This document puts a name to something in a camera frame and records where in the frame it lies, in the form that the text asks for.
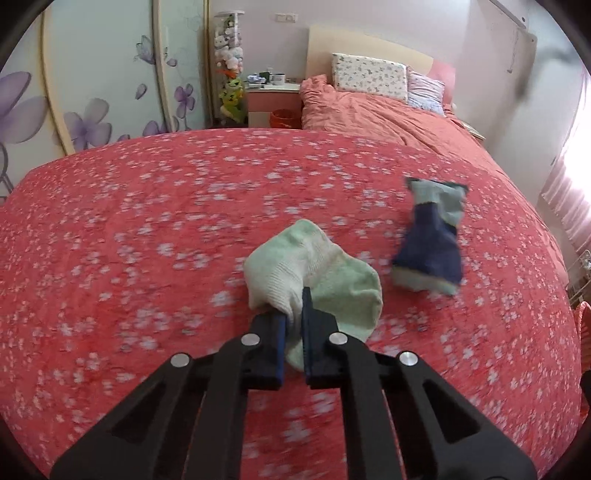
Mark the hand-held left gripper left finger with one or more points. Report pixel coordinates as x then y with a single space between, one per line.
279 344

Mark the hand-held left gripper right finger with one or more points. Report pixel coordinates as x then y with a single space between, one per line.
307 332

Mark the light green sock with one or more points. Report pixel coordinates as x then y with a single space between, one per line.
323 277

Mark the blue grey sock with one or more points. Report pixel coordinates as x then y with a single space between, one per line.
429 249

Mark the orange waste bin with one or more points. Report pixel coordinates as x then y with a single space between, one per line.
285 120

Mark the coral duvet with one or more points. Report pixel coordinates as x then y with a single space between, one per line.
392 115

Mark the pink white nightstand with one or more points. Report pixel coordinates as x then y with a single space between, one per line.
258 104

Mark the green plush toy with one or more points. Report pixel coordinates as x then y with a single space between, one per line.
232 99

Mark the white mug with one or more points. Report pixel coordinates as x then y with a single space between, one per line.
279 79

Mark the beige bedside table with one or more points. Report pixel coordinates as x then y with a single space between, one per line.
474 131

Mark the white floral pillow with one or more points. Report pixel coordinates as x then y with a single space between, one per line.
369 76

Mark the striped pillow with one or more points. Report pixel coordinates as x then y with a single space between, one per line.
427 92

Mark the cream bed headboard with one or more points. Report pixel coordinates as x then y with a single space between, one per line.
323 46

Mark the pink pillow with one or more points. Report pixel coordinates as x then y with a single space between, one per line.
445 76

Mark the clear tube of plush toys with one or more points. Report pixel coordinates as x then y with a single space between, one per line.
229 46

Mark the pink curtain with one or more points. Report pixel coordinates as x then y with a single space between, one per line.
570 194

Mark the wardrobe with purple flowers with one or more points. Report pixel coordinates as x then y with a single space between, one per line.
92 69

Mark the white wall outlet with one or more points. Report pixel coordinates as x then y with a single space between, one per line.
285 18

